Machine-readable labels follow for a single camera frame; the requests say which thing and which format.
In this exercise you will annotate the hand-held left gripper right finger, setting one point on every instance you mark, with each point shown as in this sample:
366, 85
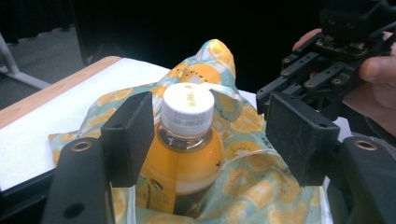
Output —
299, 140

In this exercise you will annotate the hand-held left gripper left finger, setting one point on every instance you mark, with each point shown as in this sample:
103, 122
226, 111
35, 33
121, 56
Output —
129, 140

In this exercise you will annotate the orange juice bottle white cap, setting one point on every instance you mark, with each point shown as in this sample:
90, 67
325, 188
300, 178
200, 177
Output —
183, 149

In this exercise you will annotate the orange slice print bag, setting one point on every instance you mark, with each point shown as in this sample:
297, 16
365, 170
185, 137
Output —
255, 174

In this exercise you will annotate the white table mat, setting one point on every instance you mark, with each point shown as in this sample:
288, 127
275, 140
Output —
62, 121

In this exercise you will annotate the grey metal stand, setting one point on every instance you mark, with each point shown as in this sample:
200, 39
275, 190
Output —
18, 74

